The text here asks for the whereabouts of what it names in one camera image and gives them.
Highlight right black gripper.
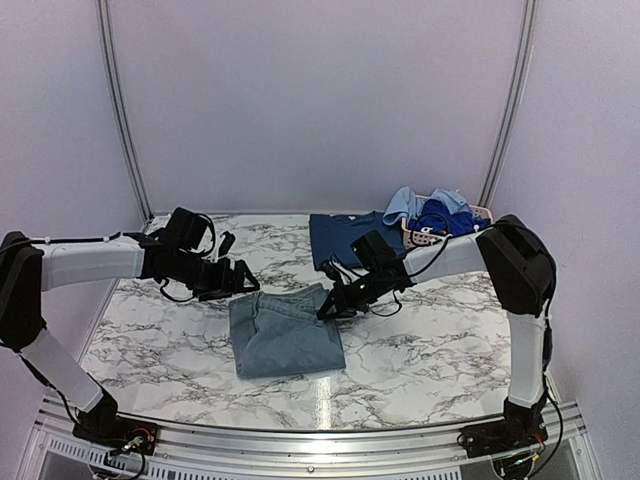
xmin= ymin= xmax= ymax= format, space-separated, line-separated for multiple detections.
xmin=318 ymin=267 xmax=387 ymax=318

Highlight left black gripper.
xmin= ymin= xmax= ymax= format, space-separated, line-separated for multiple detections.
xmin=173 ymin=250 xmax=260 ymax=302

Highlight light blue denim jeans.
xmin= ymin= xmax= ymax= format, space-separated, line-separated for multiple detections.
xmin=229 ymin=283 xmax=346 ymax=379

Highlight dark blue t-shirt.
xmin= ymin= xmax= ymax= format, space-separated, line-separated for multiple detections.
xmin=309 ymin=211 xmax=404 ymax=271

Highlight pink plastic laundry basket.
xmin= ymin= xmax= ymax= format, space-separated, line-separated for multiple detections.
xmin=401 ymin=206 xmax=493 ymax=250

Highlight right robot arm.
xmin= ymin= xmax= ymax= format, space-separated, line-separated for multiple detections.
xmin=317 ymin=215 xmax=557 ymax=448

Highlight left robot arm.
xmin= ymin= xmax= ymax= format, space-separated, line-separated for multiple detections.
xmin=1 ymin=207 xmax=260 ymax=445

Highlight light blue cloth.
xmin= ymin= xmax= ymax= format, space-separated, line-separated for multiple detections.
xmin=382 ymin=186 xmax=424 ymax=226

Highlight royal blue printed garment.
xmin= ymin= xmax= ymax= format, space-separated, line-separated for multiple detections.
xmin=408 ymin=199 xmax=492 ymax=237

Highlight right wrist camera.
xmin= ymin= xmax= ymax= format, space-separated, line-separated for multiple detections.
xmin=320 ymin=260 xmax=353 ymax=285

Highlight left aluminium corner post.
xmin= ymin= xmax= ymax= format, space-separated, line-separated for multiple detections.
xmin=95 ymin=0 xmax=154 ymax=224

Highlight aluminium corner post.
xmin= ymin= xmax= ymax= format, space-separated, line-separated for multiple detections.
xmin=479 ymin=0 xmax=538 ymax=207
xmin=95 ymin=0 xmax=154 ymax=224

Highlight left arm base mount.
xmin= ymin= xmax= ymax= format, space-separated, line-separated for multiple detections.
xmin=73 ymin=410 xmax=160 ymax=455

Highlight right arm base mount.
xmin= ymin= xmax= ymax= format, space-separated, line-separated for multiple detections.
xmin=457 ymin=417 xmax=548 ymax=458

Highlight right aluminium corner post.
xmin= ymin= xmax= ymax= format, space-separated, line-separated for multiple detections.
xmin=479 ymin=0 xmax=538 ymax=207

